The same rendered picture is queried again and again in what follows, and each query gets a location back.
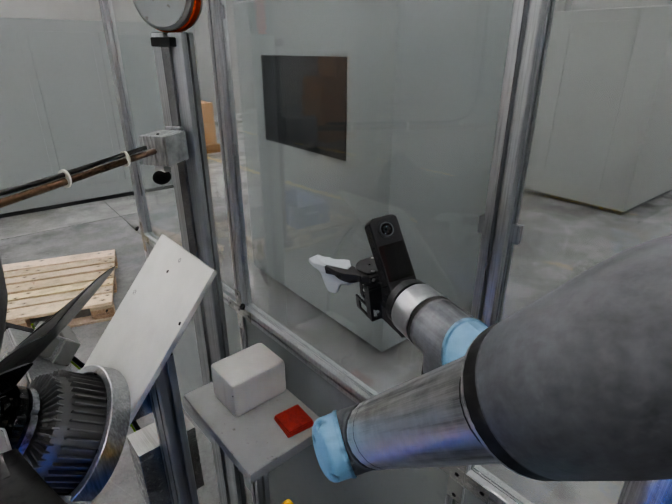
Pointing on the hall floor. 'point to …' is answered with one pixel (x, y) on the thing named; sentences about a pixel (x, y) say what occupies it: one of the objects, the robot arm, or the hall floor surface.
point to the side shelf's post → (261, 490)
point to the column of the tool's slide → (210, 351)
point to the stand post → (173, 435)
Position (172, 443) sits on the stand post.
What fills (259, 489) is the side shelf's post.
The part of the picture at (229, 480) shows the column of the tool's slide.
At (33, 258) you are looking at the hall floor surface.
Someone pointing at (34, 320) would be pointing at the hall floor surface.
